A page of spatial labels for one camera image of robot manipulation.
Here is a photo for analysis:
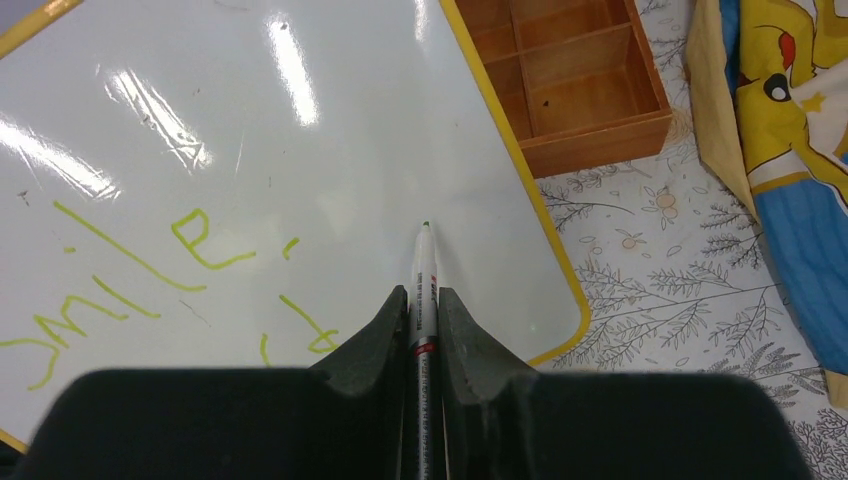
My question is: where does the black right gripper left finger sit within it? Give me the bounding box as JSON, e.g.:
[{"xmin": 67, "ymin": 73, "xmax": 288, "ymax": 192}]
[{"xmin": 13, "ymin": 286, "xmax": 408, "ymax": 479}]

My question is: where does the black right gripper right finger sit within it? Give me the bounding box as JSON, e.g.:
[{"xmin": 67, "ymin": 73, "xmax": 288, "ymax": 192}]
[{"xmin": 438, "ymin": 288, "xmax": 811, "ymax": 479}]

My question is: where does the green white marker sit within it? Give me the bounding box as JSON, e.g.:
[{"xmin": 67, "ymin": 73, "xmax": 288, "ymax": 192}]
[{"xmin": 402, "ymin": 221, "xmax": 445, "ymax": 479}]

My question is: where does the yellow framed whiteboard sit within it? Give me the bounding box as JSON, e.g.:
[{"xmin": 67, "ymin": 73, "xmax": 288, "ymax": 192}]
[{"xmin": 1, "ymin": 1, "xmax": 589, "ymax": 449}]

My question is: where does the floral table mat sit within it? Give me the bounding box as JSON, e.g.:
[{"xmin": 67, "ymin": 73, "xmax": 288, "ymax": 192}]
[{"xmin": 539, "ymin": 1, "xmax": 847, "ymax": 479}]

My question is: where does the orange wooden compartment tray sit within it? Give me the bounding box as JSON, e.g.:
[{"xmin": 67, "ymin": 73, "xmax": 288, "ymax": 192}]
[{"xmin": 455, "ymin": 0, "xmax": 672, "ymax": 178}]

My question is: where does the blue yellow cartoon bag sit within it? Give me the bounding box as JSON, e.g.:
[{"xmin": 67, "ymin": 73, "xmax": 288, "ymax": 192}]
[{"xmin": 686, "ymin": 1, "xmax": 847, "ymax": 408}]

